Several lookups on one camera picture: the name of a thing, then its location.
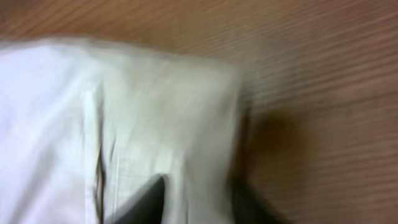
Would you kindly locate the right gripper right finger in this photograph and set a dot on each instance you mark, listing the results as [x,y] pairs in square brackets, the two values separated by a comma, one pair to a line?
[248,208]

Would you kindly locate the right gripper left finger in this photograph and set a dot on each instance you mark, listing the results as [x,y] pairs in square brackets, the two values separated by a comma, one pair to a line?
[145,207]

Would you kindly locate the beige khaki shorts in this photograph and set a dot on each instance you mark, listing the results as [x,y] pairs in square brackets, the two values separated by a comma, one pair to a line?
[87,125]

